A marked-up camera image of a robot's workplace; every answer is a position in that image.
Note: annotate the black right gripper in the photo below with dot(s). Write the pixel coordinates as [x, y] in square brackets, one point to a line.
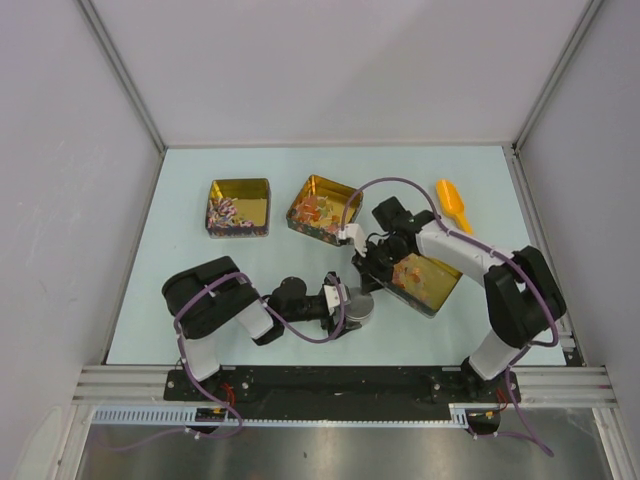
[369, 271]

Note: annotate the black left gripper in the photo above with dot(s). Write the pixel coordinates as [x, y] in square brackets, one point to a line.
[334, 329]

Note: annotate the white jar lid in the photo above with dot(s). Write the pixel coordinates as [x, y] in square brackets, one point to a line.
[360, 307]

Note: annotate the tin with round lollipops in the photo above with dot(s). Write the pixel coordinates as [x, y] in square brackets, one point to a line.
[318, 208]

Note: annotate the orange plastic scoop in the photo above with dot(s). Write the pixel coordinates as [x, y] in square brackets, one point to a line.
[453, 205]

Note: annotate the tin with swirl lollipops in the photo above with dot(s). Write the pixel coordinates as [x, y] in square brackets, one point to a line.
[238, 208]

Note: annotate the clear glass jar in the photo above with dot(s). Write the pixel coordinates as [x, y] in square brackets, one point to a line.
[355, 323]

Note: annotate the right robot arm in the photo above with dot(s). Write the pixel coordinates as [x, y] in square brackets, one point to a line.
[522, 296]

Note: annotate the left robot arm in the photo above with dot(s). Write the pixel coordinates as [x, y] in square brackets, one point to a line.
[206, 297]

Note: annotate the tin with popsicle candies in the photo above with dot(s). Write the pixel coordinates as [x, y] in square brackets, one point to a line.
[424, 284]

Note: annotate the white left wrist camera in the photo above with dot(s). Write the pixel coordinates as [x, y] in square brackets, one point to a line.
[335, 295]

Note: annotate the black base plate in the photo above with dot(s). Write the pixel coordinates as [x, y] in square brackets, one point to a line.
[351, 389]

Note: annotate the grey slotted cable duct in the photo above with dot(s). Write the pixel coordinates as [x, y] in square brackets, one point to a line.
[443, 416]

